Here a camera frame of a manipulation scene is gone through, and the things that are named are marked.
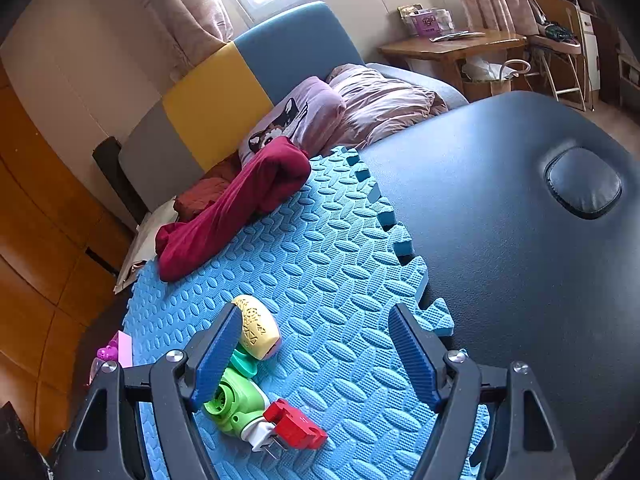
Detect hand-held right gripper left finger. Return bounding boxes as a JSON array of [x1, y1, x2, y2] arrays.
[[59, 302, 244, 480]]

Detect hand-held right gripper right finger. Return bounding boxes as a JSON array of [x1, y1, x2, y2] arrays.
[[387, 303, 576, 480]]

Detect cream oval patterned toy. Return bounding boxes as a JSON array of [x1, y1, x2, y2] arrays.
[[231, 295, 282, 360]]

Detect teal plastic piece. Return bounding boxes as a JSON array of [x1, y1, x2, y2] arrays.
[[229, 347, 260, 378]]

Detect green plastic toy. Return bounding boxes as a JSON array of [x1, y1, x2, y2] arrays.
[[202, 367, 273, 438]]

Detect pink toy box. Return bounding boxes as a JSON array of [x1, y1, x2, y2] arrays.
[[91, 331, 135, 386]]

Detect white plug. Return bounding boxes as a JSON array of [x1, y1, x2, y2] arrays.
[[240, 419, 288, 458]]

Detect red plastic block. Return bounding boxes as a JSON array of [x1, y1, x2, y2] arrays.
[[262, 399, 327, 451]]

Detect blue foam puzzle mat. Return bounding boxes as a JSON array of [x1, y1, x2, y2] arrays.
[[122, 146, 491, 480]]

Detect white cloth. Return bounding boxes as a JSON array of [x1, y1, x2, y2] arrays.
[[114, 210, 176, 293]]

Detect maroon cloth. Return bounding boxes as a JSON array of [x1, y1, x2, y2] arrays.
[[155, 138, 312, 282]]

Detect dark red quilted blanket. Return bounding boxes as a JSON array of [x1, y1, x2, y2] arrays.
[[173, 160, 241, 221]]

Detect dark brown bedside panel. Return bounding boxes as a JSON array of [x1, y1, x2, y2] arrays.
[[92, 136, 151, 231]]

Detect wooden wardrobe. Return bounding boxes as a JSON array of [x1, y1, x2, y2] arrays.
[[0, 65, 136, 456]]

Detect black face hole cushion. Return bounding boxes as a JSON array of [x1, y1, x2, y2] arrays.
[[545, 147, 623, 219]]

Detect pink duvet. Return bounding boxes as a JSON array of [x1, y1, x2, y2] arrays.
[[327, 64, 448, 148]]

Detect blue yellow grey headboard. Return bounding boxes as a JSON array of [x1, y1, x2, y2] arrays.
[[118, 1, 366, 201]]

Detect pink dog print pillow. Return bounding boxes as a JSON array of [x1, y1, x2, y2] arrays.
[[237, 76, 347, 166]]

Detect white plastic bag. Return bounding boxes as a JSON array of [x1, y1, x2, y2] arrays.
[[461, 56, 501, 81]]

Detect wooden desk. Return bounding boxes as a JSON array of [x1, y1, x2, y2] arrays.
[[377, 30, 528, 93]]

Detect papers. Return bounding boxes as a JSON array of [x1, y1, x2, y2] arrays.
[[430, 30, 486, 42]]

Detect purple box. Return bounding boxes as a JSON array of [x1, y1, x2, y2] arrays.
[[411, 11, 441, 38]]

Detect white cabinet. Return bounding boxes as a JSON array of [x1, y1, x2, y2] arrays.
[[580, 12, 601, 103]]

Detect wooden folding chair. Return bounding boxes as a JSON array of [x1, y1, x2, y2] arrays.
[[527, 0, 591, 111]]

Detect brown basket with white handle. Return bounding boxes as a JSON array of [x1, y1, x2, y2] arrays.
[[462, 59, 531, 98]]

